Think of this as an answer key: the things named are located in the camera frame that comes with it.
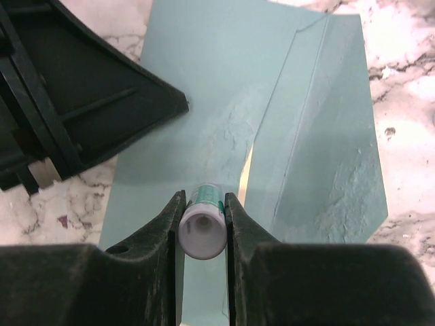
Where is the cream lined letter paper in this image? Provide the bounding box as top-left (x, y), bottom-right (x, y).
top-left (237, 146), bottom-right (254, 206)

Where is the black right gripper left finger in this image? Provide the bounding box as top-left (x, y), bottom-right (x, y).
top-left (1, 191), bottom-right (186, 325)

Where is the light blue envelope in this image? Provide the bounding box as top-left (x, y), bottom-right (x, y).
top-left (97, 0), bottom-right (389, 321)

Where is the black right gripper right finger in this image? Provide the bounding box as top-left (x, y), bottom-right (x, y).
top-left (224, 193), bottom-right (434, 325)

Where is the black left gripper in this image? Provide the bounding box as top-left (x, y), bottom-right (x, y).
top-left (1, 1), bottom-right (188, 195)

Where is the green white glue stick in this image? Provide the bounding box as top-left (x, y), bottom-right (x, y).
top-left (178, 183), bottom-right (227, 260)

